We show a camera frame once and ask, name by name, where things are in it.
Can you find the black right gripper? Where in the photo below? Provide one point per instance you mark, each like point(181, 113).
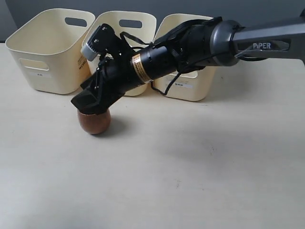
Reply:
point(117, 76)

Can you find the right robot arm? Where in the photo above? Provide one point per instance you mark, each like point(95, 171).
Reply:
point(198, 43)

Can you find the cream bin left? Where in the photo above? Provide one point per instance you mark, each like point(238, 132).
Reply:
point(47, 50)

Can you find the cream bin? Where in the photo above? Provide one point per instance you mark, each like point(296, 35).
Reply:
point(193, 86)
point(47, 50)
point(139, 24)

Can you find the cream bin middle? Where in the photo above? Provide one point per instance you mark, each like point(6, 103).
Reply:
point(139, 24)

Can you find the cream bin right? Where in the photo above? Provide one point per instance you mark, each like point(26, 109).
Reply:
point(193, 86)

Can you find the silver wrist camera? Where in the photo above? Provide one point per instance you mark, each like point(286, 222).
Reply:
point(100, 41)

